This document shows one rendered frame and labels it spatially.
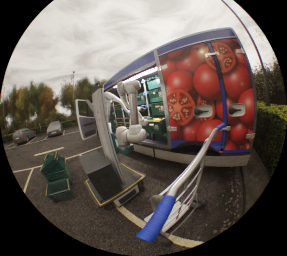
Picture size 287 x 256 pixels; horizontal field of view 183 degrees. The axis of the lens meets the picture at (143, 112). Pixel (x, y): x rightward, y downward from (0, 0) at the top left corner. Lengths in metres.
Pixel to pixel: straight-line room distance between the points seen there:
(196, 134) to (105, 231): 1.96
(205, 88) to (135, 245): 2.20
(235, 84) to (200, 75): 0.54
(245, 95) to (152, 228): 1.49
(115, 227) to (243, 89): 2.45
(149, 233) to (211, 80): 1.41
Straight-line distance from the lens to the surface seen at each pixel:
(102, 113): 1.11
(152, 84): 1.85
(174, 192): 0.26
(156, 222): 0.22
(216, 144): 1.53
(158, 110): 1.80
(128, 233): 1.52
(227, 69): 1.44
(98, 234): 1.65
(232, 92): 1.40
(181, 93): 1.40
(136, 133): 1.00
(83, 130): 4.07
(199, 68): 1.40
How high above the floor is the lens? 1.45
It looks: 5 degrees down
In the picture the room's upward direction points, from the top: 9 degrees counter-clockwise
